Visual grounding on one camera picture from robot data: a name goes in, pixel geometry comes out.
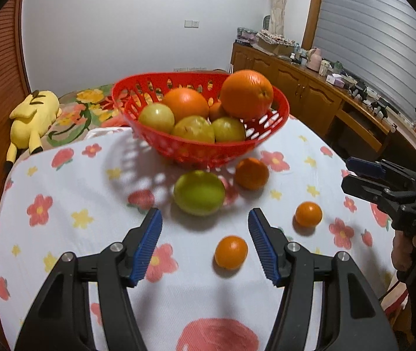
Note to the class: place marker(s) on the clear storage box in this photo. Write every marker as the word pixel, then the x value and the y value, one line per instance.
pixel 246 36

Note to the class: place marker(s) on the yellow plush toy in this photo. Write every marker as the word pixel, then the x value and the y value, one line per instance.
pixel 32 117

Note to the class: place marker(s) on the white floral tablecloth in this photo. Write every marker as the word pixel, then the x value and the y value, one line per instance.
pixel 83 175

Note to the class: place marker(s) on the yellow-green round fruit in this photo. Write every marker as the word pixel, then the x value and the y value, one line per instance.
pixel 156 117
pixel 228 129
pixel 193 129

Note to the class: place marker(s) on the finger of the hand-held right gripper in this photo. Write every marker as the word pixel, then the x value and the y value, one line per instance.
pixel 367 168
pixel 365 188

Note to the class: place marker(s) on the green round fruit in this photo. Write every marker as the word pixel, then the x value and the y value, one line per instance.
pixel 199 192

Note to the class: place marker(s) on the black desk gadget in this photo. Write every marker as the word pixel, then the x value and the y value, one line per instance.
pixel 358 90

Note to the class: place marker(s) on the large orange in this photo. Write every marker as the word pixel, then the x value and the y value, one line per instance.
pixel 246 95
pixel 185 102

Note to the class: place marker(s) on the wooden window frame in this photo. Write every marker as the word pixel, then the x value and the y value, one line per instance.
pixel 314 7

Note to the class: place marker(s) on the cardboard box with cloths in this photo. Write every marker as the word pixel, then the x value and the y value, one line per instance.
pixel 275 44

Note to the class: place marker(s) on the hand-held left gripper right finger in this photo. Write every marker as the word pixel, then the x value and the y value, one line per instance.
pixel 264 248

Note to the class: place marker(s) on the grey window blind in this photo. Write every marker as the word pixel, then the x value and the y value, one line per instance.
pixel 368 36

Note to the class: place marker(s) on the small white box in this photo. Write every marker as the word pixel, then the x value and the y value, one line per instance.
pixel 334 79

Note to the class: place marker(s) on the red perforated plastic basket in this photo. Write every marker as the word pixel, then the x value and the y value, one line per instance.
pixel 193 153

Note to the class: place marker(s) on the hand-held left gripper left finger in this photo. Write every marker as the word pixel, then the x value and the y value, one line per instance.
pixel 147 248

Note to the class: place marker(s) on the small tangerine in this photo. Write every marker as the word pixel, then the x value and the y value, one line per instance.
pixel 231 252
pixel 308 214
pixel 215 112
pixel 251 173

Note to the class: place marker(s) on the light patterned curtain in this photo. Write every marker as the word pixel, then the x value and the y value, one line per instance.
pixel 279 7

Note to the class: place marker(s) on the white wall switch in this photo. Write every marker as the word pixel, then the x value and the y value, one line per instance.
pixel 192 23

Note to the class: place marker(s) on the wooden sideboard cabinet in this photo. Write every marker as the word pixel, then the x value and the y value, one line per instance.
pixel 303 84

